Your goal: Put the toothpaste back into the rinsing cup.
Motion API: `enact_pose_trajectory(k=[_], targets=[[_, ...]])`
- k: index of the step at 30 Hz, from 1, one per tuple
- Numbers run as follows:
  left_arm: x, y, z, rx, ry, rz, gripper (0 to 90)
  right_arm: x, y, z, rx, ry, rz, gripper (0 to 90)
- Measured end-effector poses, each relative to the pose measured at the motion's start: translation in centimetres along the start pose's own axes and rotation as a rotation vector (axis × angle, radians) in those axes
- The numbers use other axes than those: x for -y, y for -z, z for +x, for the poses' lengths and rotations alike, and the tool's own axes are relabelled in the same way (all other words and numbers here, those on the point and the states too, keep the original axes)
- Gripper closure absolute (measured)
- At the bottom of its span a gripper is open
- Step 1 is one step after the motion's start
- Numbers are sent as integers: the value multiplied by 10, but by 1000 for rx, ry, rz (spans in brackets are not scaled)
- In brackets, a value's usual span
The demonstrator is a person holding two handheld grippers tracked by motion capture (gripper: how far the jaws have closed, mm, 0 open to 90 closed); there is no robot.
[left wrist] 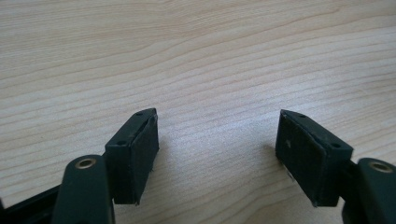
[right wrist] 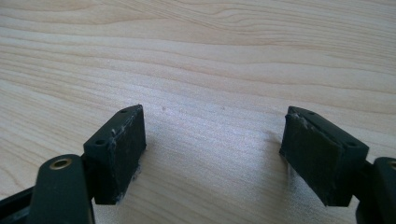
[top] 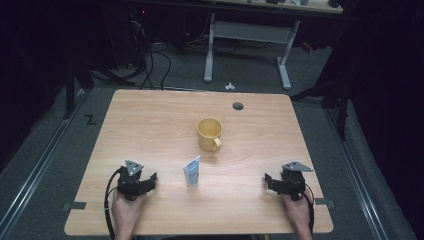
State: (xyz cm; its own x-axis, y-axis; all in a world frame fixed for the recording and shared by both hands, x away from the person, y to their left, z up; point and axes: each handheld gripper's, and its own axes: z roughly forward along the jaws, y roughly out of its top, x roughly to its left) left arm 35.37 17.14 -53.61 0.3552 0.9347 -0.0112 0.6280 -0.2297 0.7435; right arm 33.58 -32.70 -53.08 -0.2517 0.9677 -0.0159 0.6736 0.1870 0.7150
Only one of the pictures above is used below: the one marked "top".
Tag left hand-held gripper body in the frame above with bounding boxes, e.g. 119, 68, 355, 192
116, 159, 148, 202

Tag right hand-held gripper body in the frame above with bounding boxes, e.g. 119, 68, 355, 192
280, 161, 315, 202

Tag white and blue toothpaste tube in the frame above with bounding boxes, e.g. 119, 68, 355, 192
182, 155, 202, 189

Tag yellow mug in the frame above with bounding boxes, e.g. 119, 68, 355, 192
196, 117, 224, 153

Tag person's left hand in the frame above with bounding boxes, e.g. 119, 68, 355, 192
111, 191, 148, 231

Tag person's right hand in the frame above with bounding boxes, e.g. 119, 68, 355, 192
282, 192, 314, 232

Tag grey tape strip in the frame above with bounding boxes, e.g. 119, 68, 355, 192
314, 197, 336, 209
62, 201, 87, 212

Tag black metal stand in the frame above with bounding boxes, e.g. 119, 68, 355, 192
62, 54, 97, 120
289, 74, 352, 142

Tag small red object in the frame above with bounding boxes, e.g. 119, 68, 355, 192
300, 41, 315, 55

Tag white-legged background desk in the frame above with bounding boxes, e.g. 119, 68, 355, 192
199, 0, 344, 91

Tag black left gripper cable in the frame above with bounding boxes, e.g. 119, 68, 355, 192
103, 168, 124, 240

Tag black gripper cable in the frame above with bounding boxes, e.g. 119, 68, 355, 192
303, 182, 316, 236
103, 168, 124, 240

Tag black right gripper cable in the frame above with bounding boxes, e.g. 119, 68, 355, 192
303, 182, 316, 236

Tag metal floor rail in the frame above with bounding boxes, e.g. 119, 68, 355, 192
323, 105, 390, 240
0, 89, 92, 240

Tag black floor cables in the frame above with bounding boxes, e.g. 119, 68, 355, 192
124, 19, 173, 91

